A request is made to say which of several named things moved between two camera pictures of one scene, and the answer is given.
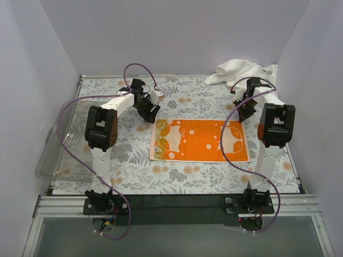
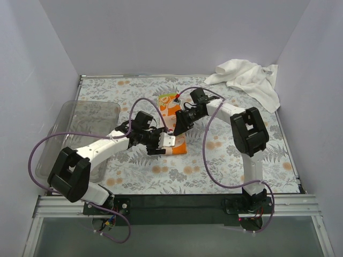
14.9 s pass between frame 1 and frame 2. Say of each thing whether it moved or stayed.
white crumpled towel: stayed
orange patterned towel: moved
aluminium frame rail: stayed
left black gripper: moved
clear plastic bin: stayed
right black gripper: moved
